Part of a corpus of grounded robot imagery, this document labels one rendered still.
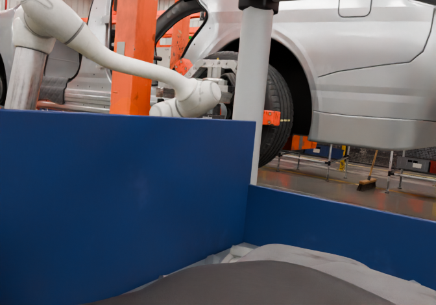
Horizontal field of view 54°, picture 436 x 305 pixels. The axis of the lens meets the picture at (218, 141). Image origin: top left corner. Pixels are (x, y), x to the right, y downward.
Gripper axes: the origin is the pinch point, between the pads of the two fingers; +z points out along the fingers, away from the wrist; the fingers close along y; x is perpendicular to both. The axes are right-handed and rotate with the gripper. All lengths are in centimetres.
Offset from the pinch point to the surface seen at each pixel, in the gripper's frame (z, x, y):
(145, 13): 10, 52, -60
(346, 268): -140, -2, 104
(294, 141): 232, -22, -61
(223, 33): 56, 50, -38
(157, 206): -143, -1, 94
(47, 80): 57, 14, -214
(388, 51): 56, 39, 59
